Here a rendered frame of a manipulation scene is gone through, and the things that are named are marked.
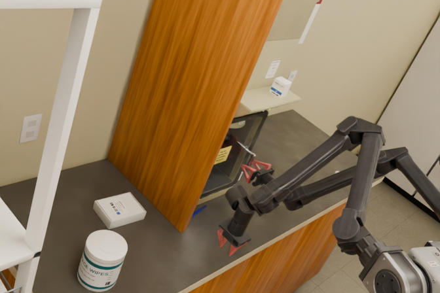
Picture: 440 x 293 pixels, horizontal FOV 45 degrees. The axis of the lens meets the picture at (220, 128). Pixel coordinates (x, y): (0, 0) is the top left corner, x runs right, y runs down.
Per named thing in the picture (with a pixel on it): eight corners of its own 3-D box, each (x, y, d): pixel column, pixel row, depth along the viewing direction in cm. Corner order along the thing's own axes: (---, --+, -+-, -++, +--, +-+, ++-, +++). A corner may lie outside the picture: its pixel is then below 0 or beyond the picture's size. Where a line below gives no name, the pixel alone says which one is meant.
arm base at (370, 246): (360, 282, 145) (381, 251, 139) (344, 259, 151) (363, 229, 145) (382, 279, 149) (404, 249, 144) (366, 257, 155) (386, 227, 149)
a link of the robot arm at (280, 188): (361, 121, 171) (367, 140, 178) (349, 112, 175) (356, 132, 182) (255, 203, 167) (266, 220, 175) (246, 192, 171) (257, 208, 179)
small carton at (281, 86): (268, 91, 200) (275, 78, 197) (275, 89, 204) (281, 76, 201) (279, 98, 198) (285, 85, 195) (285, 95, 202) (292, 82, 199)
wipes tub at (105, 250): (68, 270, 172) (78, 237, 165) (101, 256, 181) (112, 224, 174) (91, 299, 166) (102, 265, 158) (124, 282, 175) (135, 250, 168)
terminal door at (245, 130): (186, 203, 213) (219, 121, 193) (234, 184, 235) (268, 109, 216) (187, 204, 212) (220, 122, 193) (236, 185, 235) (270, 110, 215)
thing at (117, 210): (91, 208, 199) (94, 200, 197) (128, 199, 210) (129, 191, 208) (108, 229, 193) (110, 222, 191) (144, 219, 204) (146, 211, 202)
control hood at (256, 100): (218, 116, 192) (228, 93, 187) (270, 104, 216) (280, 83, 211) (240, 135, 186) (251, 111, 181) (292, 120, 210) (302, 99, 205)
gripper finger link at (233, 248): (226, 242, 186) (236, 223, 181) (240, 256, 182) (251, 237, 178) (213, 249, 181) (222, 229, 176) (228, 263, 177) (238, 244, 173)
